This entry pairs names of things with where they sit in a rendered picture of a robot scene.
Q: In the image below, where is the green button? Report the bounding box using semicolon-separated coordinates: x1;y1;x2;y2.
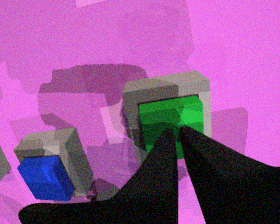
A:
123;71;212;164

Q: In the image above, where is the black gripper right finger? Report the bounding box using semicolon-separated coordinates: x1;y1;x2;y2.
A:
180;125;280;224

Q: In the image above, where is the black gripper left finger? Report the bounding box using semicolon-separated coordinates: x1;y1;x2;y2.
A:
18;128;179;224

